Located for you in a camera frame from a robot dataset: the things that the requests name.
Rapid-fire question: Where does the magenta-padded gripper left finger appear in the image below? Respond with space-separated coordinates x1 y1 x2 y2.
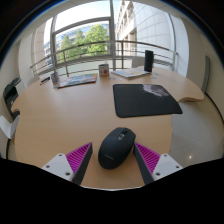
41 142 94 186

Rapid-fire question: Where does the white chair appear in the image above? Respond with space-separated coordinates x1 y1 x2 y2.
131 57 146 70
0 114 20 140

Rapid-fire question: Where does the black cylindrical bottle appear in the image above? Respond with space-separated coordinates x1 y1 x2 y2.
143 49 155 73

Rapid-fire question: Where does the small printed can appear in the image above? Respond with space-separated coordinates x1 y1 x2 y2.
50 71 61 88

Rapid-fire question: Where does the black computer mouse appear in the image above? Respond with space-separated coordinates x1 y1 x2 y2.
97 126 137 170

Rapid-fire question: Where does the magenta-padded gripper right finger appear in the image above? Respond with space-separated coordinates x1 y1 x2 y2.
133 142 184 186

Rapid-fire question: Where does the white plant pot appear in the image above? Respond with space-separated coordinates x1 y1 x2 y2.
98 63 110 78

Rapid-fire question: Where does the light illustrated magazine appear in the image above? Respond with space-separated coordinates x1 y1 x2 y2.
110 67 151 80

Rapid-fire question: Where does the black printed mouse pad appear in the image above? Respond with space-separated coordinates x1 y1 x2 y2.
112 83 184 119

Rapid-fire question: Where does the dark red magazine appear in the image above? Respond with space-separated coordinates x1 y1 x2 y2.
57 73 98 89

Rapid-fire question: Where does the metal balcony railing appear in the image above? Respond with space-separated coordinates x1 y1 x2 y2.
29 39 179 78

